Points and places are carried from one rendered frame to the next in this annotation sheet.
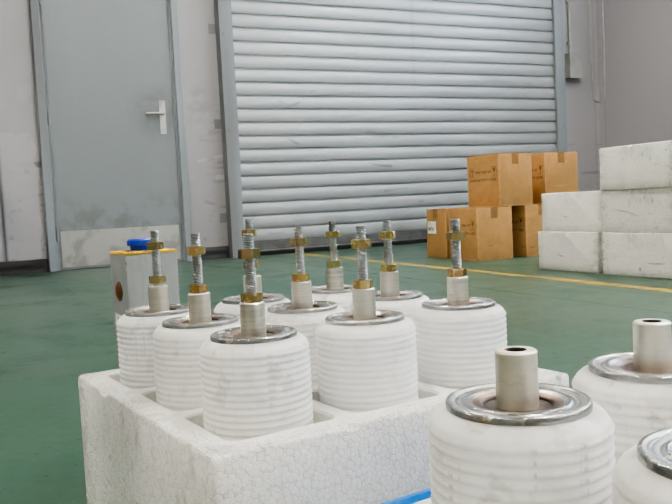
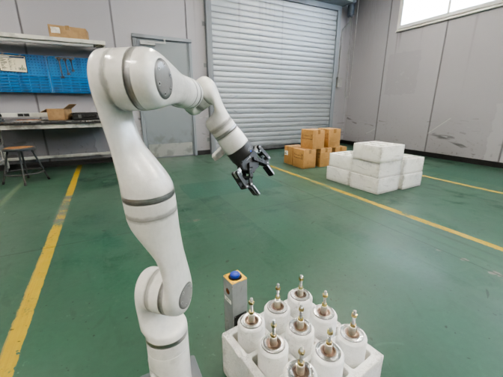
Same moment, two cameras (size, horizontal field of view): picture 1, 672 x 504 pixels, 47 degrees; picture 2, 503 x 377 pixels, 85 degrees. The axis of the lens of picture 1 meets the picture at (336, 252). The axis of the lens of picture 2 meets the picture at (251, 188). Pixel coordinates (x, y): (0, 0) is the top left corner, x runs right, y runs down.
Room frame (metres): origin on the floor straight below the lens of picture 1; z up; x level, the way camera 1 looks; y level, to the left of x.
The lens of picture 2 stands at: (0.09, 0.24, 0.97)
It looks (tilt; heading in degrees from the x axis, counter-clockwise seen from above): 17 degrees down; 357
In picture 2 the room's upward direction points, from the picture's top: straight up
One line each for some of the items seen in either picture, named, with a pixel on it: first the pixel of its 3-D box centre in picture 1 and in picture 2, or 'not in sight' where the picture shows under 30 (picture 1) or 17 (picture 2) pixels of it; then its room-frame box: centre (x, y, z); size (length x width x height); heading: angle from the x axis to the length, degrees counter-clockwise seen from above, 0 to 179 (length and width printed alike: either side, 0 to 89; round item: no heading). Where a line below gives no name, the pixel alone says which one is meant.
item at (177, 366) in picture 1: (206, 411); (272, 366); (0.77, 0.14, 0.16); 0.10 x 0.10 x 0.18
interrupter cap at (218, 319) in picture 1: (200, 322); (273, 343); (0.77, 0.14, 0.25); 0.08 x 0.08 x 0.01
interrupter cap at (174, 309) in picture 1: (159, 311); (251, 320); (0.87, 0.20, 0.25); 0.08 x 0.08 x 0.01
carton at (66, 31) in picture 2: not in sight; (69, 34); (4.71, 2.66, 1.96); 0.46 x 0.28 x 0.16; 110
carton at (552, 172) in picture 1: (545, 178); (328, 137); (4.72, -1.30, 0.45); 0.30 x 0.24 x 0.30; 22
